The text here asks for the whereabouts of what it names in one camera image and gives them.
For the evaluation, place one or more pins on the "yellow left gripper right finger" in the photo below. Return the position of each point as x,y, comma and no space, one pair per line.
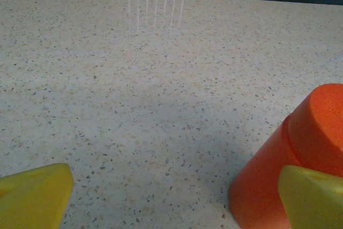
313,202

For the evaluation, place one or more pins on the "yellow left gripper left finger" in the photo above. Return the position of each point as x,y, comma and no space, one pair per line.
32,199

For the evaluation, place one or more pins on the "orange pill bottle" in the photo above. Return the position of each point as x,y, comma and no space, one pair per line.
262,186

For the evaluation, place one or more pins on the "orange bottle cap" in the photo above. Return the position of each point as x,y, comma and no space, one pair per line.
319,121

